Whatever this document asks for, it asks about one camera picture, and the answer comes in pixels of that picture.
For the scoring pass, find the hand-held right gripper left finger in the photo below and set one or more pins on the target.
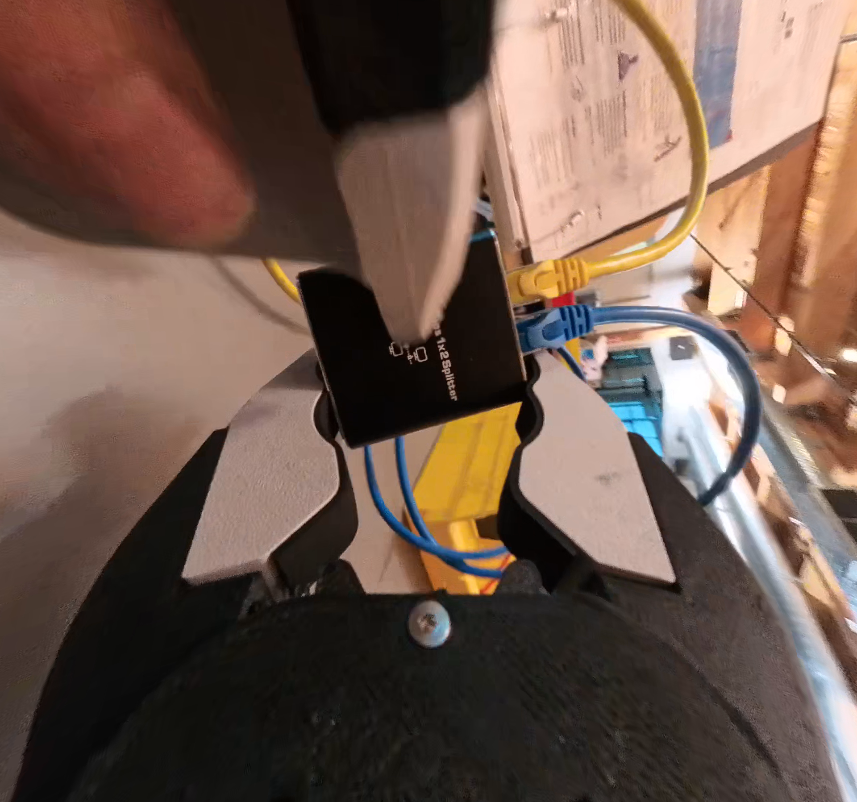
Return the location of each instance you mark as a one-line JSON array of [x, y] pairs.
[[268, 480]]

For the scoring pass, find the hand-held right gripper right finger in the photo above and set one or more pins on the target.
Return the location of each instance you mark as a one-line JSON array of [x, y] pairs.
[[589, 487]]

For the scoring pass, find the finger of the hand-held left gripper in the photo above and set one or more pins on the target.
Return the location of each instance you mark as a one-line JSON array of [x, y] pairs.
[[415, 213]]

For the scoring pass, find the yellow plastic bin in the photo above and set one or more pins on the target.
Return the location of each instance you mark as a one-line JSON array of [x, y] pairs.
[[468, 467]]

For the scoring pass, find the black network splitter box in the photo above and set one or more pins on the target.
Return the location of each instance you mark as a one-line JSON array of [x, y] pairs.
[[375, 380]]

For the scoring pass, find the grey desk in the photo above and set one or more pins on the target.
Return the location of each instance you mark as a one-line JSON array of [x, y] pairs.
[[134, 360]]

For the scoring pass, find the person's left hand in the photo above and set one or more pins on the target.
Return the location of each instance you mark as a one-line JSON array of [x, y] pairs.
[[100, 112]]

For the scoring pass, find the instruction sheet stand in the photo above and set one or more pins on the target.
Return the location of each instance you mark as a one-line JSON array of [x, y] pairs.
[[602, 112]]

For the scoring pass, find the silver ventilation duct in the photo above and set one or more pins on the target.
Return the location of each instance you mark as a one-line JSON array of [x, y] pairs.
[[770, 581]]

